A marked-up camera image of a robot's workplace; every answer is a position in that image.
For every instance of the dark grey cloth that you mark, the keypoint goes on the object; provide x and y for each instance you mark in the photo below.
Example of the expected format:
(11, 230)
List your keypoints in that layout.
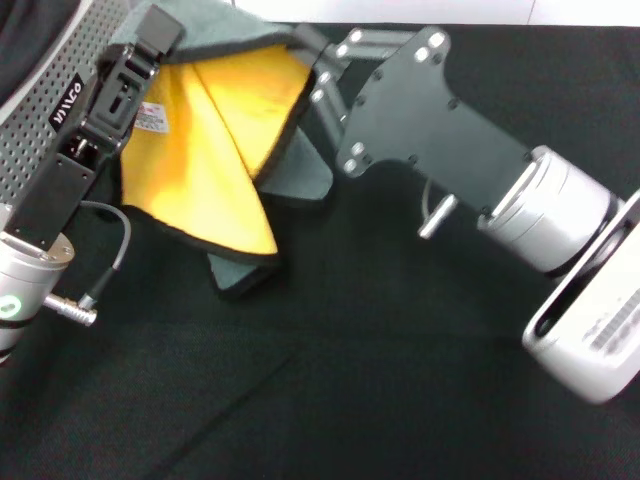
(30, 45)

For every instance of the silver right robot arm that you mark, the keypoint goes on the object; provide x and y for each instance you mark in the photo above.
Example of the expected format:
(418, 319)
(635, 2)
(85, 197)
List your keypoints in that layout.
(555, 215)

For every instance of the grey perforated storage box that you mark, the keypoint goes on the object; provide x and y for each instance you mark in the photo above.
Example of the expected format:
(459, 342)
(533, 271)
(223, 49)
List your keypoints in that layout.
(35, 115)

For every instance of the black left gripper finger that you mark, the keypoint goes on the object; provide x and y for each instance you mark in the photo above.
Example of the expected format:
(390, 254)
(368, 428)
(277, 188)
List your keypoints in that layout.
(160, 30)

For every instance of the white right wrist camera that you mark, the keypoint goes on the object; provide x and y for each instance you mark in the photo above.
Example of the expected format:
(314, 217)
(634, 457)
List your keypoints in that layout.
(595, 330)

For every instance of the grey and yellow towel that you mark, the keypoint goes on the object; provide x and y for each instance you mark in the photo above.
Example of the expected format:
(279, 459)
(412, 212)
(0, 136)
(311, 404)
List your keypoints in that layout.
(200, 165)

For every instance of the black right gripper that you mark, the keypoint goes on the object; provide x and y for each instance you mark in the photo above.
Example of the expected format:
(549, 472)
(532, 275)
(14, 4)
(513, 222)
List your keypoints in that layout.
(420, 120)

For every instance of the black tablecloth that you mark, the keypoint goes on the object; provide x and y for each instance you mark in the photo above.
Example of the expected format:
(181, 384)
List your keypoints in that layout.
(350, 390)

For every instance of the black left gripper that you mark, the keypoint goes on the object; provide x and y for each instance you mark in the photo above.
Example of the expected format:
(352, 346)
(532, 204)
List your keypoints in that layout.
(50, 200)

